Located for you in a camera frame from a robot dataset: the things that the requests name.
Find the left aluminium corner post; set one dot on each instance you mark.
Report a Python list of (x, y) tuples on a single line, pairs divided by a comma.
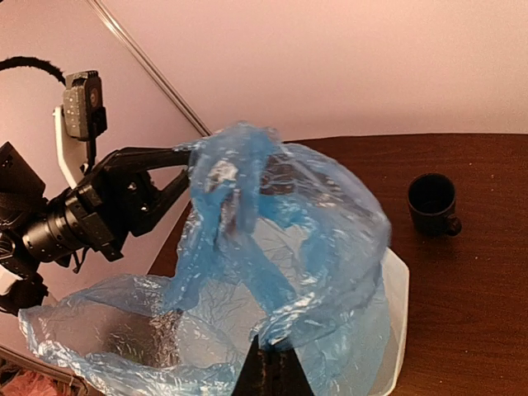
[(154, 73)]

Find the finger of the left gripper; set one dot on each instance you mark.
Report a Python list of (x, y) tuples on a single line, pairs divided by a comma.
[(161, 201), (145, 159)]

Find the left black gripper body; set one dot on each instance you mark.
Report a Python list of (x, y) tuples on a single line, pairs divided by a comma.
[(107, 207)]

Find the dark blue enamel mug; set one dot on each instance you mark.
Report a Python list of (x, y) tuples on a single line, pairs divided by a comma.
[(431, 203)]

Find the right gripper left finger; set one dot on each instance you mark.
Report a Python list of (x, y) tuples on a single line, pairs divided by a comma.
[(255, 376)]

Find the blue plastic trash bag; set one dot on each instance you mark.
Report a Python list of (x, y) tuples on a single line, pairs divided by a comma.
[(135, 335)]

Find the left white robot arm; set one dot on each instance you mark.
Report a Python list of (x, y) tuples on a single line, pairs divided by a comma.
[(33, 231)]

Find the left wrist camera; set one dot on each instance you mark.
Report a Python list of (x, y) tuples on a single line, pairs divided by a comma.
[(77, 124)]

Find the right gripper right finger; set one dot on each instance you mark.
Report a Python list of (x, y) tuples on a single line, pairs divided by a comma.
[(287, 375)]

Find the white faceted trash bin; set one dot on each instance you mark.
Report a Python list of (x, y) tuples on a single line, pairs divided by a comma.
[(392, 309)]

